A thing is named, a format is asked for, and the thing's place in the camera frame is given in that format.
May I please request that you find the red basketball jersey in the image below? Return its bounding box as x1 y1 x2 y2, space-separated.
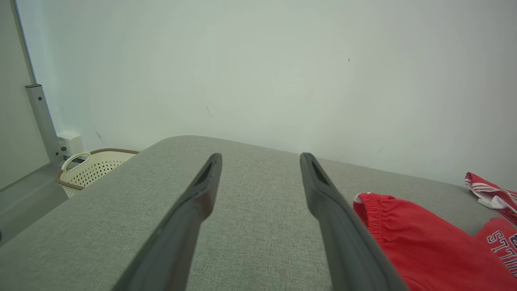
464 172 517 279

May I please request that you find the red shorts white trim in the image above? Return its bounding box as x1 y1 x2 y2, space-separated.
353 192 517 291

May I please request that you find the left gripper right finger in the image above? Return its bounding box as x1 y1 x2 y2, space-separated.
300 152 408 291

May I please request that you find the grey metal post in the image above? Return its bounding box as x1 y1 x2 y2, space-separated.
25 84 65 165

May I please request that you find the white wall socket box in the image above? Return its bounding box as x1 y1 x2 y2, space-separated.
57 131 84 159

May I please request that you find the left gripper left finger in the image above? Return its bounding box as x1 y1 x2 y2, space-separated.
111 153 223 291

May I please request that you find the cream perforated laundry basket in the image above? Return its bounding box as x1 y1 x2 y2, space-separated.
56 148 140 191

